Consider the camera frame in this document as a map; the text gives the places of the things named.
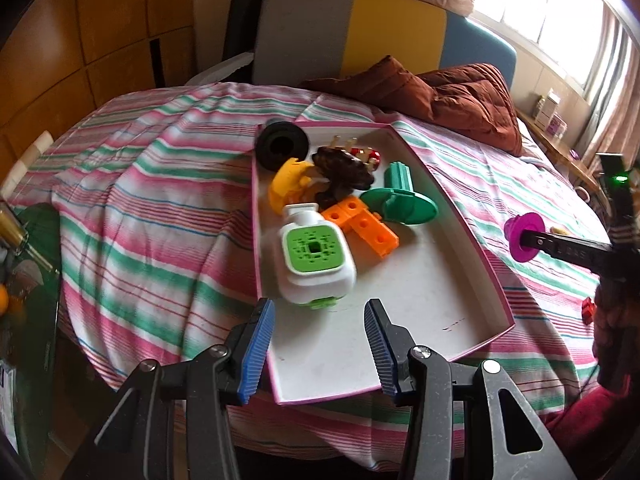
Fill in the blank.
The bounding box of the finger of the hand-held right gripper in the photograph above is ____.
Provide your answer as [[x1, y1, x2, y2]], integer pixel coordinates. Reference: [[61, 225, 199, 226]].
[[520, 229, 613, 265]]

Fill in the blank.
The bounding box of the person's right hand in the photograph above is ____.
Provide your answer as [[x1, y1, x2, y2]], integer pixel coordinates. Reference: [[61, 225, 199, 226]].
[[594, 285, 640, 361]]

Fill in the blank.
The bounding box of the dark brown toy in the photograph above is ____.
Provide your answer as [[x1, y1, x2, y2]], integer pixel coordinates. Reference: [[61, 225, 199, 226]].
[[312, 145, 376, 206]]

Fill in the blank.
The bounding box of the wooden wardrobe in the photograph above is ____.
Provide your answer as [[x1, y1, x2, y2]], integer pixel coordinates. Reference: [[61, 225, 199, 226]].
[[0, 0, 198, 181]]

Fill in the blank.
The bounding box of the white box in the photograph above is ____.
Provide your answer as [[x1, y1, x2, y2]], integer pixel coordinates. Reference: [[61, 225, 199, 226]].
[[532, 87, 562, 123]]

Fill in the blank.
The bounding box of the white tray with pink rim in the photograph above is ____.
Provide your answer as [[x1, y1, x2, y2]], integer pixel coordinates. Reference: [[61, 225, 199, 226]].
[[250, 121, 516, 406]]

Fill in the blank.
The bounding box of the green plastic toy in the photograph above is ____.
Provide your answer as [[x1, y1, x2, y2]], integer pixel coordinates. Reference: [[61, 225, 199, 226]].
[[360, 161, 440, 226]]

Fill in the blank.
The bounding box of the pink plastic toy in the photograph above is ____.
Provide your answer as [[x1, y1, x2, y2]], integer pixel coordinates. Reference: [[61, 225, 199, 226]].
[[503, 211, 547, 263]]

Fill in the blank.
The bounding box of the orange fruit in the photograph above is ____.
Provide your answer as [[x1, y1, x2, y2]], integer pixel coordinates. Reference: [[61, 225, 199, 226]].
[[0, 284, 26, 328]]

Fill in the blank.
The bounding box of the white pillow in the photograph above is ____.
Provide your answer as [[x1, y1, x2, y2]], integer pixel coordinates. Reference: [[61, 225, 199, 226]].
[[515, 115, 556, 161]]

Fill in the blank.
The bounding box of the wooden bedside shelf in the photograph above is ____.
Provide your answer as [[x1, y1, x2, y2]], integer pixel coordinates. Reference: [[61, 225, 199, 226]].
[[515, 107, 601, 196]]

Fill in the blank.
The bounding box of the orange block toy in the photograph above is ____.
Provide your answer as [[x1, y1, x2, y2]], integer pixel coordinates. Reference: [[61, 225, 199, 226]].
[[320, 196, 401, 261]]

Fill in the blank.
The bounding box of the white and green toy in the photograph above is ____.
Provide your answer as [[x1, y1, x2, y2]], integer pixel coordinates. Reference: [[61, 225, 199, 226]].
[[277, 202, 358, 311]]

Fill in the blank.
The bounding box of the white foam piece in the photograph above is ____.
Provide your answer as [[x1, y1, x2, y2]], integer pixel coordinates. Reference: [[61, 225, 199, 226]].
[[185, 51, 256, 86]]

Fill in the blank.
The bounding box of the red dotted toy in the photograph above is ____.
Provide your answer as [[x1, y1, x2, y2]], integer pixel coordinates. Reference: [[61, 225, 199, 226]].
[[330, 135, 383, 168]]

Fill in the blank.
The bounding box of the person's right forearm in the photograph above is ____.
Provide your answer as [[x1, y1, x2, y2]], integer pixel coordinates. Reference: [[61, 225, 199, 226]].
[[545, 385, 640, 480]]

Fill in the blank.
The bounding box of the black cylindrical toy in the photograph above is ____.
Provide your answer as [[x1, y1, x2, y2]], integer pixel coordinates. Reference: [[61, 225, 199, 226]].
[[256, 119, 310, 171]]

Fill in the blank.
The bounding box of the glass bottle with gold cap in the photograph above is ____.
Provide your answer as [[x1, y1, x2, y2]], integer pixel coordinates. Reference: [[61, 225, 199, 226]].
[[0, 205, 31, 251]]

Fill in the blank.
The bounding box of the yellow orange toy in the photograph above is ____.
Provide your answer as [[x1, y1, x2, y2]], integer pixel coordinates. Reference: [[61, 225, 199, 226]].
[[267, 157, 316, 213]]

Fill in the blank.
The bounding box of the black rolled mat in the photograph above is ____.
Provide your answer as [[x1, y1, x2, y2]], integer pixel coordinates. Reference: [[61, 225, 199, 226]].
[[222, 0, 275, 56]]

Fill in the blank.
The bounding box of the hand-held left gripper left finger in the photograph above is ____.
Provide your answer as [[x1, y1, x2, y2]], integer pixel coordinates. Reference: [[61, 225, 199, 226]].
[[65, 297, 276, 480]]

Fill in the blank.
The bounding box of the green glass round table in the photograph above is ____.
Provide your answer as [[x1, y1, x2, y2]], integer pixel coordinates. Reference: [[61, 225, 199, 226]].
[[0, 202, 63, 466]]

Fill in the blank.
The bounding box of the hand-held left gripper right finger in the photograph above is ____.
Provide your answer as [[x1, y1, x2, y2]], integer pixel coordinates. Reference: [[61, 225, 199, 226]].
[[364, 299, 578, 480]]

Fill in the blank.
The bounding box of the grey yellow blue headboard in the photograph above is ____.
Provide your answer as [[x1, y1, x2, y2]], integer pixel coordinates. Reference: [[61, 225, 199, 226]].
[[251, 0, 517, 92]]

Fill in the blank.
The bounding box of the beige patterned curtain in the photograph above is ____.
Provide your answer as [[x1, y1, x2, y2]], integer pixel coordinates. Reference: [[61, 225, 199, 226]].
[[580, 5, 640, 171]]

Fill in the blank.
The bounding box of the stack of paper cups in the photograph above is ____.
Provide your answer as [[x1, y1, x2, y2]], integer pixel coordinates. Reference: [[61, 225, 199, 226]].
[[0, 130, 55, 196]]

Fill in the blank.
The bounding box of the brown quilted blanket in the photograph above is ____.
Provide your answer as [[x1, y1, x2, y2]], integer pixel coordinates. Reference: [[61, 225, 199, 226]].
[[298, 55, 523, 157]]

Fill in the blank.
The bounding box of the bright window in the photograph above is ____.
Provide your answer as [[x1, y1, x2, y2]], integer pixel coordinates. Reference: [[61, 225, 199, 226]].
[[472, 0, 613, 96]]

